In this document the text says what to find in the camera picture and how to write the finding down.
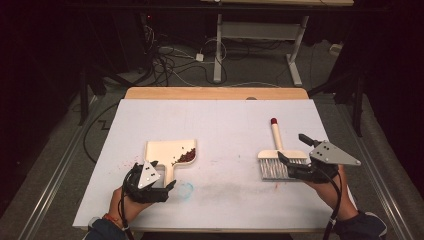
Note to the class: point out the metal floor rail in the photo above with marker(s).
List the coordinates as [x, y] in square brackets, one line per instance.
[390, 200]
[53, 180]

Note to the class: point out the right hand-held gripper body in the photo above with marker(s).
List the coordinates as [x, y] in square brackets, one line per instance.
[328, 155]

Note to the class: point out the pile of red beans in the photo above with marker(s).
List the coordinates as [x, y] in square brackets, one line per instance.
[187, 156]

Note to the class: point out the white socket box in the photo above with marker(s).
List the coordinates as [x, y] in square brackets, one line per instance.
[336, 49]

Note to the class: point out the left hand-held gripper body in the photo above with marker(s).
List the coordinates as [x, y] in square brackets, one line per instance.
[148, 175]

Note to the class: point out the red-tipped wooden hand brush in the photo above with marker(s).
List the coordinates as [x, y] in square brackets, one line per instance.
[276, 155]

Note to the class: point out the white table cover sheet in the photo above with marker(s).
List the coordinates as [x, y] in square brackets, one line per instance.
[230, 123]

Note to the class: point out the person's left hand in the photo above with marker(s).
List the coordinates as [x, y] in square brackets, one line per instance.
[128, 208]

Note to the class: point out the beige plastic dustpan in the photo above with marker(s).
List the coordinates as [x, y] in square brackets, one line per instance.
[163, 151]

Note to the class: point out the black metal stand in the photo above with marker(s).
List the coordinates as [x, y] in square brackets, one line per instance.
[358, 106]
[83, 100]

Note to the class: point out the person's right hand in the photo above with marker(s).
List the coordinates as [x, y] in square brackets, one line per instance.
[336, 195]

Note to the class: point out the white desk frame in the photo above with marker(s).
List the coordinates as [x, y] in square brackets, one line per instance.
[260, 30]

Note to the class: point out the white power adapter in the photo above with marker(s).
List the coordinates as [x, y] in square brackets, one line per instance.
[199, 57]

